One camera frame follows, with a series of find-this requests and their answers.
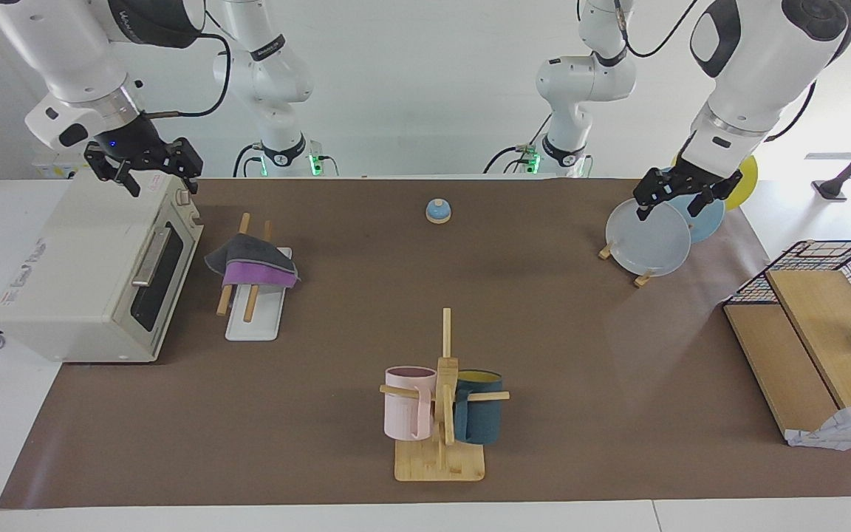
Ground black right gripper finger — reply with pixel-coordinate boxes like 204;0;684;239
84;146;145;197
163;137;204;195

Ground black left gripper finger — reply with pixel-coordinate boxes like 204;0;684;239
686;177;741;217
633;168;671;221

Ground purple and grey towel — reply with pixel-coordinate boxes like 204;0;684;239
204;233;301;289

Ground wooden plate rack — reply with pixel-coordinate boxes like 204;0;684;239
598;240;655;288

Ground white towel rack wooden bars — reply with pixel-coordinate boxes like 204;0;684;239
216;213;293;342

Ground light blue plate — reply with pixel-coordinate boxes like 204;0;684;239
658;166;725;244

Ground yellow plate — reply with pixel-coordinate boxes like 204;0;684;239
671;154;759;210

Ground pale grey plate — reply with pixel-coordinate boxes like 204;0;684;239
606;198;692;278

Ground white power strip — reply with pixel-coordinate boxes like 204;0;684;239
33;151;90;178

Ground cream toaster oven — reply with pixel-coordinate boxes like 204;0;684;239
0;171;205;364

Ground wooden mug tree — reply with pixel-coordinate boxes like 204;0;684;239
379;308;510;482

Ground brown table mat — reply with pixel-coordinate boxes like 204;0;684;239
0;177;851;509

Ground dark teal mug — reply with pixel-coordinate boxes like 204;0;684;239
454;370;504;445

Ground pink mug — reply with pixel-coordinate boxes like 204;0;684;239
384;366;437;441

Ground black arm base cable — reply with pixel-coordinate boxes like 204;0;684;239
232;143;265;178
483;115;553;176

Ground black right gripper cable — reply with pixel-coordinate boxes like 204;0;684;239
141;33;233;119

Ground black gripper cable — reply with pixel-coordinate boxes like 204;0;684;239
614;0;851;143
141;33;233;119

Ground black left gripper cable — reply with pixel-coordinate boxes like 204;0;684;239
614;0;851;143

